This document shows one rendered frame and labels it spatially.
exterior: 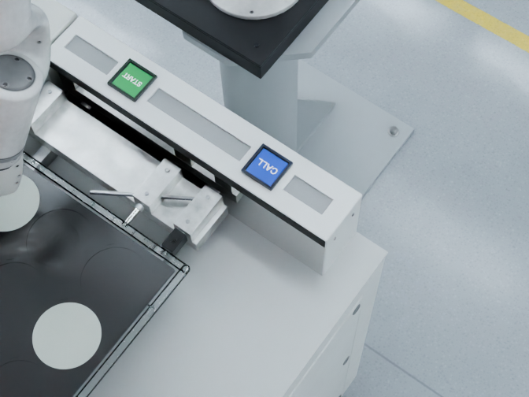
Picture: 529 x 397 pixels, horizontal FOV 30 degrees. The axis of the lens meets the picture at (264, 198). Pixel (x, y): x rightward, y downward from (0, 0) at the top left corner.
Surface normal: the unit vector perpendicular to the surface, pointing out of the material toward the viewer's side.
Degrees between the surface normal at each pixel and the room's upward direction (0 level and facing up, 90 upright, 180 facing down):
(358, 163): 0
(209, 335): 0
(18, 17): 88
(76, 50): 0
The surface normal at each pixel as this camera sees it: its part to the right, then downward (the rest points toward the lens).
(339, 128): -0.02, -0.42
